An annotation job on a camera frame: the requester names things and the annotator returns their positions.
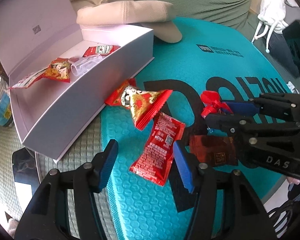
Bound red Heinz ketchup packet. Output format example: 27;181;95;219
129;113;185;186

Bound dark red brown sachet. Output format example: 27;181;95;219
189;135;238;167

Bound black phone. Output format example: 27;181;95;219
12;147;40;195

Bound red gold snack packet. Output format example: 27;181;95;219
105;78;173;131

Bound clear plastic jar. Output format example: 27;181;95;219
0;76;13;127

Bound beige cap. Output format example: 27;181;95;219
77;0;183;43

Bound red white seasoning packet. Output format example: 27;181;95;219
9;67;47;89

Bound white open gift box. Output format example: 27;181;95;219
0;0;153;161

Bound red gold snack in box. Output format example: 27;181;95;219
43;57;71;83

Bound ketchup packet with tomato label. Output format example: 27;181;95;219
83;45;120;57

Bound clear plastic item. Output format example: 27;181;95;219
69;55;103;76

